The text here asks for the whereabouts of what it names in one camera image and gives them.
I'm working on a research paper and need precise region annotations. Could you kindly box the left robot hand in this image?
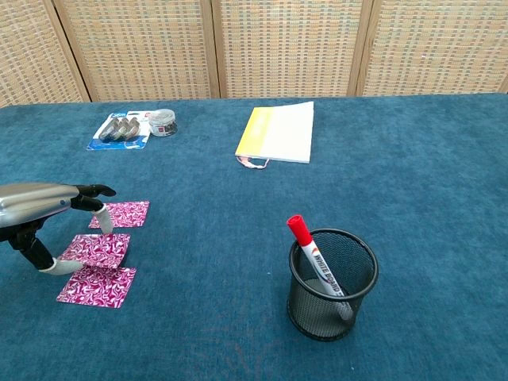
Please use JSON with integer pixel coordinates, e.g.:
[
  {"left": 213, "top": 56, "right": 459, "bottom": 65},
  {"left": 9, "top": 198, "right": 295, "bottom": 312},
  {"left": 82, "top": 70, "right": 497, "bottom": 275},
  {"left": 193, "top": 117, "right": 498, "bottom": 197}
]
[{"left": 0, "top": 183, "right": 117, "bottom": 276}]

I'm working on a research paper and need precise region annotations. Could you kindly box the blue binder clip blister pack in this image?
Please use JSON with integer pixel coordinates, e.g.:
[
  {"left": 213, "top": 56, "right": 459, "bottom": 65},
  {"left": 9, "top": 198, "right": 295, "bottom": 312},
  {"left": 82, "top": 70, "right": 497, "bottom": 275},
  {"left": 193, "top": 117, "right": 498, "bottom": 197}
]
[{"left": 86, "top": 111, "right": 154, "bottom": 152}]

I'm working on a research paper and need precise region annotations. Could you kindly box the clear round clip tub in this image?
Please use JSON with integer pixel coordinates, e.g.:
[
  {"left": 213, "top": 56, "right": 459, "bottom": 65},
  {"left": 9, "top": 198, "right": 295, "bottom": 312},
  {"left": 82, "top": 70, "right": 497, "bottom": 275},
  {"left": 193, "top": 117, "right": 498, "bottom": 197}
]
[{"left": 148, "top": 109, "right": 179, "bottom": 139}]

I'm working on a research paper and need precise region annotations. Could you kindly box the woven rattan folding screen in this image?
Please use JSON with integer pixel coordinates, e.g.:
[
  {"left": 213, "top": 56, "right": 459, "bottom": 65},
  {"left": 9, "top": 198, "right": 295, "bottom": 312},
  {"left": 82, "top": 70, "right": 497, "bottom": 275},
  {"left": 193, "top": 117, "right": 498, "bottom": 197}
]
[{"left": 0, "top": 0, "right": 508, "bottom": 108}]

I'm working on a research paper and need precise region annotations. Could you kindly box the blue carpet table cover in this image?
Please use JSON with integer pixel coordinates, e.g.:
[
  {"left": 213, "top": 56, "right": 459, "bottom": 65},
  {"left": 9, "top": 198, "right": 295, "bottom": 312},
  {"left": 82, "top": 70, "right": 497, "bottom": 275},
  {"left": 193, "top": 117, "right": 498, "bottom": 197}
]
[{"left": 0, "top": 93, "right": 508, "bottom": 381}]

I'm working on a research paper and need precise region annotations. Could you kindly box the yellow and white notebook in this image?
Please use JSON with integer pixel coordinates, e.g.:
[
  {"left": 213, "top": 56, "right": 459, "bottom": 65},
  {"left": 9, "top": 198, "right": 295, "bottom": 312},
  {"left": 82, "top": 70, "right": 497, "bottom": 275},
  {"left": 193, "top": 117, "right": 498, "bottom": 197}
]
[{"left": 234, "top": 101, "right": 315, "bottom": 164}]

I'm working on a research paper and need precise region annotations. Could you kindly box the red-capped whiteboard marker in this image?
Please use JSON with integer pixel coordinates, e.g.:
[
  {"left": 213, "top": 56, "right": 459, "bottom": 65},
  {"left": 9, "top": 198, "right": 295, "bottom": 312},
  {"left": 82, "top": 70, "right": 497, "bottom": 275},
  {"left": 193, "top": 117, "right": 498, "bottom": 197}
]
[{"left": 287, "top": 214, "right": 354, "bottom": 321}]

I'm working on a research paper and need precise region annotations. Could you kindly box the black mesh pen holder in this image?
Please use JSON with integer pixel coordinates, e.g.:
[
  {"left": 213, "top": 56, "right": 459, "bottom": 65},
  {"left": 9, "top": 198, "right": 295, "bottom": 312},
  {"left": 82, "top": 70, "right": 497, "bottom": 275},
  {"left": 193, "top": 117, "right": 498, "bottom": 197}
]
[{"left": 287, "top": 228, "right": 379, "bottom": 343}]

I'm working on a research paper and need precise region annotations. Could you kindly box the pink white cord loop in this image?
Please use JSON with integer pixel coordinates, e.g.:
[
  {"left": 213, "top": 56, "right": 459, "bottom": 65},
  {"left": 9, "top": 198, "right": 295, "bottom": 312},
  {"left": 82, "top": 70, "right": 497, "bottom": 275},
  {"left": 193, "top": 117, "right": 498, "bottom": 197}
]
[{"left": 236, "top": 156, "right": 271, "bottom": 171}]

